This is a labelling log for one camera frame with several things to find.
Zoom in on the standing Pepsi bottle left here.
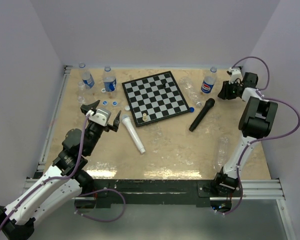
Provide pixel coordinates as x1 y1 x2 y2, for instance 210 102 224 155
78 63 95 89

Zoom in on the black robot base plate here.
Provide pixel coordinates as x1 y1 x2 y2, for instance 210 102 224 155
79 179 242 208

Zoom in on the black and silver chessboard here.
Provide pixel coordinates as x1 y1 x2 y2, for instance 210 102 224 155
122 71 190 128

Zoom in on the black toy microphone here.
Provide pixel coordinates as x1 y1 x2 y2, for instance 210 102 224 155
189 98 215 132

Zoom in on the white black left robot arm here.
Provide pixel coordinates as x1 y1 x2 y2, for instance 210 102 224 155
0 101 120 240

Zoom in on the Pepsi labelled bottle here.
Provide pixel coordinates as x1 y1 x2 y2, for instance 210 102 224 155
200 66 218 94

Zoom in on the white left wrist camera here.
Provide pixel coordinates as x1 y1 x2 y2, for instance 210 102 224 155
89 107 112 127

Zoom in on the small clear bottle near wall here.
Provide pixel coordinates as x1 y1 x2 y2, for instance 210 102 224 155
77 81 86 96

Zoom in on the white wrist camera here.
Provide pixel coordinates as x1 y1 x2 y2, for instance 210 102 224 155
89 107 112 127
227 67 243 84

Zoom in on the standing pepsi bottle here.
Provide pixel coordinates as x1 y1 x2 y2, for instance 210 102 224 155
78 63 95 89
102 66 117 99

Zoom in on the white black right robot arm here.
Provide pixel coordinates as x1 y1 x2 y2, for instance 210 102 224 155
211 72 278 197

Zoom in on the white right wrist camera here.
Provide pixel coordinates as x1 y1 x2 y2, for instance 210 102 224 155
227 67 243 84

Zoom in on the standing Pepsi bottle right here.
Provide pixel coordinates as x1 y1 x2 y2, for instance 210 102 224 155
102 66 117 99

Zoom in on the clear unlabelled plastic bottle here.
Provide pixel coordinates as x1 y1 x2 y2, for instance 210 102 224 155
77 96 86 105

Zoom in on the cream chess piece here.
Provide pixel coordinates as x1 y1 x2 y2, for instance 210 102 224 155
142 113 148 121

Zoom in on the white toy microphone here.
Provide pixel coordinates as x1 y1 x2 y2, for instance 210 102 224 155
121 114 146 154

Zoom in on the clear bottle without label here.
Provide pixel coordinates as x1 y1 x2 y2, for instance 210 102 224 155
179 76 203 108

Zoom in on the clear bottle lying front right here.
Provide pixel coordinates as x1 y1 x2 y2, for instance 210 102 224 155
215 136 229 170

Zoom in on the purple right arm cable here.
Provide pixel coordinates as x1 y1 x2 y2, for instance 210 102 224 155
231 56 300 191

